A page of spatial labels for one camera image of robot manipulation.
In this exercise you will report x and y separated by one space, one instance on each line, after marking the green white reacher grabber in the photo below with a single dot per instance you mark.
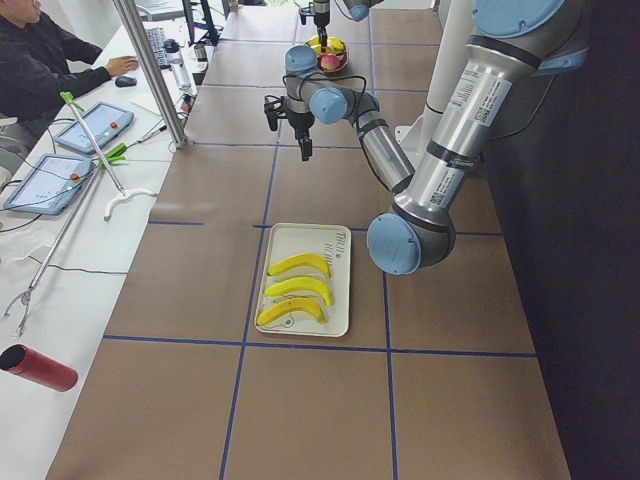
123 194

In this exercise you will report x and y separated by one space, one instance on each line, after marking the brown wicker basket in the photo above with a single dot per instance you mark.
344 58

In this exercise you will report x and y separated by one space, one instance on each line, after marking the black keyboard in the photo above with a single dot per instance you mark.
156 38

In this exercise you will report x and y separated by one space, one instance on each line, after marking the seated person in black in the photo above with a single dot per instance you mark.
40 60

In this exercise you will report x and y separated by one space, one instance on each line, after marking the white bear print tray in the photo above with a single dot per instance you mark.
333 242

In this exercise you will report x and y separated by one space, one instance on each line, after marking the clear water bottle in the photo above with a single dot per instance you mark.
182 76

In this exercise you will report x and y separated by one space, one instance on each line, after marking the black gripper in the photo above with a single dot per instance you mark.
320 13
300 124

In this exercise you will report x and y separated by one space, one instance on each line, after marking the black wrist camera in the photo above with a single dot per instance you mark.
306 12
275 110

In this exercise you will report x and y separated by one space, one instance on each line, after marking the grey aluminium frame post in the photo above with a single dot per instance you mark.
134 27

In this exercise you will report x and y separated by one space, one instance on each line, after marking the pink red apple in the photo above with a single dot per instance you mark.
329 62

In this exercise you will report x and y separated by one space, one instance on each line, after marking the black computer mouse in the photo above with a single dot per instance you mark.
124 81

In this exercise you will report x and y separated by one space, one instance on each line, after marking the blue teach pendant tablet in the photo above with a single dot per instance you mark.
105 121
51 185

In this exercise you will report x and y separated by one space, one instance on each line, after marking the red cylindrical bottle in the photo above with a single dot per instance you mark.
34 366

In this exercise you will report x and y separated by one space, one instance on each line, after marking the yellow banana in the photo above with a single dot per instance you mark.
298 284
334 45
299 304
312 260

